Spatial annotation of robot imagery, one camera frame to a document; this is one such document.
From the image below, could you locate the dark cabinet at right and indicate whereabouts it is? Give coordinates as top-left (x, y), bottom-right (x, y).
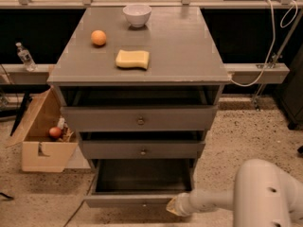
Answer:
top-left (275, 45), bottom-right (303, 130)

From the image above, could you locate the orange fruit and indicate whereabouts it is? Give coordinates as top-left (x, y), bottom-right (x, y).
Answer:
top-left (91, 30), bottom-right (107, 46)

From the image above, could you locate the open cardboard box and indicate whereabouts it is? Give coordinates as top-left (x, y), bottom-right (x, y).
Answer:
top-left (8, 89), bottom-right (78, 173)

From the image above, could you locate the grey bottom drawer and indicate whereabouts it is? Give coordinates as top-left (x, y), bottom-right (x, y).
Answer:
top-left (84, 159), bottom-right (193, 208)

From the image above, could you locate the grey top drawer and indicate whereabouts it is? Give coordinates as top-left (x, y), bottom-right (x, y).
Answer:
top-left (61, 106), bottom-right (217, 131)

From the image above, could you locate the clear plastic water bottle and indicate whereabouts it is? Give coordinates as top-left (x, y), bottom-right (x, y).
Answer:
top-left (15, 43), bottom-right (37, 72)

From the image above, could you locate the metal tripod stand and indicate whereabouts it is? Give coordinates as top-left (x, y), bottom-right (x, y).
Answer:
top-left (252, 9), bottom-right (303, 111)

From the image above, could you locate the white cable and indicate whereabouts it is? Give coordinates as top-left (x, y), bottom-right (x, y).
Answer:
top-left (229, 0), bottom-right (299, 88)

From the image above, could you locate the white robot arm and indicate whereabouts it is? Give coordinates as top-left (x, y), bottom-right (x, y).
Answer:
top-left (167, 159), bottom-right (303, 227)

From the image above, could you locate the yellow sponge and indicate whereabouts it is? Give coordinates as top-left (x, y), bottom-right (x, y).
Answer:
top-left (116, 50), bottom-right (150, 70)

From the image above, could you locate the grey middle drawer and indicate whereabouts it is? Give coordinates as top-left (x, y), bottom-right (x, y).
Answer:
top-left (80, 131), bottom-right (205, 159)

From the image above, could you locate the grey drawer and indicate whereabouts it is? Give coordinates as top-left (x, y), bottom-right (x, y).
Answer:
top-left (80, 131), bottom-right (205, 159)
top-left (61, 106), bottom-right (217, 131)
top-left (84, 159), bottom-right (193, 208)

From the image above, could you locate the white ceramic bowl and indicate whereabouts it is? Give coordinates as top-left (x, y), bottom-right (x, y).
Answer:
top-left (122, 5), bottom-right (152, 27)

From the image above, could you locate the black floor cable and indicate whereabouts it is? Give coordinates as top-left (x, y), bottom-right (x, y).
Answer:
top-left (62, 177), bottom-right (97, 227)

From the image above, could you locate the grey drawer cabinet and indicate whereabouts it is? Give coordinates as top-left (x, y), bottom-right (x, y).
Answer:
top-left (46, 5), bottom-right (232, 170)

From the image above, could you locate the red apple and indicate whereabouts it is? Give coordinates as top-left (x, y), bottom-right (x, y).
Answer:
top-left (48, 127), bottom-right (62, 139)

